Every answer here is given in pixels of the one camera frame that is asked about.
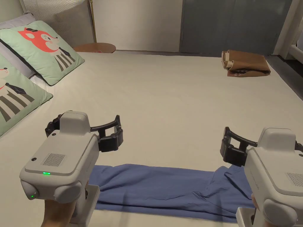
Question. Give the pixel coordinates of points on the grey pillow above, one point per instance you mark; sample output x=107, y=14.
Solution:
x=14, y=22

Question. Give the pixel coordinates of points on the person's left hand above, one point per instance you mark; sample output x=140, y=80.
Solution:
x=56, y=215

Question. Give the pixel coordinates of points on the brown paper bag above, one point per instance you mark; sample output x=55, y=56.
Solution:
x=248, y=62

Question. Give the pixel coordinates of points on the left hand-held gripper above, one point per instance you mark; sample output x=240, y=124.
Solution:
x=59, y=156

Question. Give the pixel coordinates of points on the green fox print cushion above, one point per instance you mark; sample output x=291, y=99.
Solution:
x=14, y=99
x=42, y=49

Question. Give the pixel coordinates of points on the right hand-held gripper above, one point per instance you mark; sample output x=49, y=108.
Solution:
x=277, y=165

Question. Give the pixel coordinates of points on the blue garment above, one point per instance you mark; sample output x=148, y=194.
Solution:
x=153, y=186

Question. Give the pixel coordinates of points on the gold lamp pole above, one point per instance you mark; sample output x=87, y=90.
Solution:
x=93, y=21

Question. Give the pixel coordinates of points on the person's right hand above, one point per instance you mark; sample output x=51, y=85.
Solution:
x=253, y=201

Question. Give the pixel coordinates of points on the bed with beige sheet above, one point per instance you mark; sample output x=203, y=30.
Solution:
x=161, y=99

